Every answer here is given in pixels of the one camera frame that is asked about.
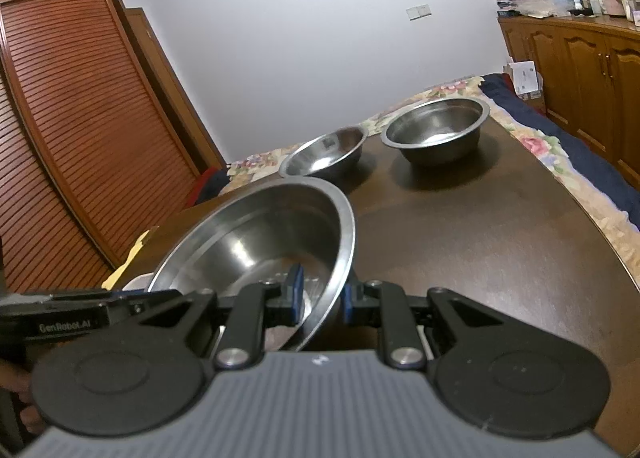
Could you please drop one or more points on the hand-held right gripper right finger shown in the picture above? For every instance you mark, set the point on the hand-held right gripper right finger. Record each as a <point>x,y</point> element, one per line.
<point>350,305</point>

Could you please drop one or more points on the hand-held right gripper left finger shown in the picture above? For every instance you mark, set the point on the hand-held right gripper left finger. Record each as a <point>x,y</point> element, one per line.
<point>295,290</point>

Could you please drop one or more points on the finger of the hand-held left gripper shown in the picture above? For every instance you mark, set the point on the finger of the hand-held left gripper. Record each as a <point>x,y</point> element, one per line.
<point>125,297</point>

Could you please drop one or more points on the large stainless steel bowl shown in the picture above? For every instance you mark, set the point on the large stainless steel bowl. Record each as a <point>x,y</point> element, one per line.
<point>240,238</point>

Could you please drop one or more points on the medium stainless steel bowl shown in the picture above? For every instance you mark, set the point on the medium stainless steel bowl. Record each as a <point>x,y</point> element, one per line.
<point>320,152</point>

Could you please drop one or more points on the small deep stainless steel bowl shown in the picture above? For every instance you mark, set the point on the small deep stainless steel bowl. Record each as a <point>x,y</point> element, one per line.
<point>435,147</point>

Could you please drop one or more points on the person's left hand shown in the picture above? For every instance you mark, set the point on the person's left hand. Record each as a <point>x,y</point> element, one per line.
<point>17,375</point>

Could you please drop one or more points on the yellow plush toy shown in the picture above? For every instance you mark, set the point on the yellow plush toy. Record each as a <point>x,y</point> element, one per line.
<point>127,258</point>

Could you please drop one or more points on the brown louvered wardrobe door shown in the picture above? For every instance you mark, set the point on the brown louvered wardrobe door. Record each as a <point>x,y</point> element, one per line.
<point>35,213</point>
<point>100,112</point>

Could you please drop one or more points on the dark red cloth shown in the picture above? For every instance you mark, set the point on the dark red cloth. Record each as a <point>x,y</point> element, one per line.
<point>205,188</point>

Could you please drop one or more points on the floral bedsheet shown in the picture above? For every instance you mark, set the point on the floral bedsheet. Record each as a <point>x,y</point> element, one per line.
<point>540,142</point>

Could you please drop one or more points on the navy blue blanket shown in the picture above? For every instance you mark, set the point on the navy blue blanket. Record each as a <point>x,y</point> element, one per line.
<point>580,147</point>

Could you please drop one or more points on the white paper box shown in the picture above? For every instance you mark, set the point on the white paper box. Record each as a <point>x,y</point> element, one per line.
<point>525,78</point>

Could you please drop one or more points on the wooden cabinet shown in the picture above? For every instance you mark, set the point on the wooden cabinet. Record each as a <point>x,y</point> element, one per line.
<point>585,87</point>

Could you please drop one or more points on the clear plastic bags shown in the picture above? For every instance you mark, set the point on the clear plastic bags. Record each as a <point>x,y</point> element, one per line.
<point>545,5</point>

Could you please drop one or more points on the white wall switch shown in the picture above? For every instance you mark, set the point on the white wall switch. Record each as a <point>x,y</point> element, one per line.
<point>419,11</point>

